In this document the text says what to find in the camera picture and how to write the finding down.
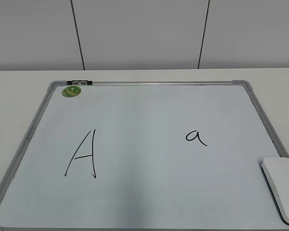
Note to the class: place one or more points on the white rectangular board eraser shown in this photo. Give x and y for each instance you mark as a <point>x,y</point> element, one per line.
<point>276,170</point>

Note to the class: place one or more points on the black and silver board clip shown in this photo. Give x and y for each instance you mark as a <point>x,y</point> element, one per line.
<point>79,82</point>

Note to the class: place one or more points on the round green magnet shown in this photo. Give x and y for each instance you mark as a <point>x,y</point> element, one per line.
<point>71,91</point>

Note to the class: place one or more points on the white board with grey frame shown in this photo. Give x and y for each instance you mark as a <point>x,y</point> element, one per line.
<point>145,156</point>

